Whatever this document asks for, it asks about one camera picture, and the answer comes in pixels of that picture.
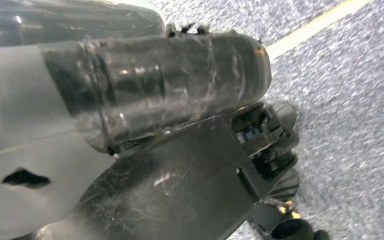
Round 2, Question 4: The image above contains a yellow floor tape square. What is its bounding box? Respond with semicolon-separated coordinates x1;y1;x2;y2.
265;0;375;61

